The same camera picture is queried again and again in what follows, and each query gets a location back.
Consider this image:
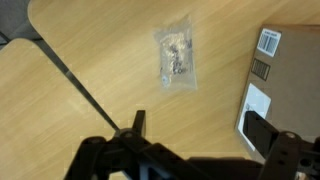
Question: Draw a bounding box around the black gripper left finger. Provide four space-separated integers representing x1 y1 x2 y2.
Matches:
132 109 147 138

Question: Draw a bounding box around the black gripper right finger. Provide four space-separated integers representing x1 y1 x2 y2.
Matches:
242 110 283 158

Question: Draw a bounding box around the brown carton box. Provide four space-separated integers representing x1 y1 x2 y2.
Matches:
234 23 320 164

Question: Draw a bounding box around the small plastic bag dark print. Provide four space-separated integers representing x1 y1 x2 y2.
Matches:
153 14 198 92

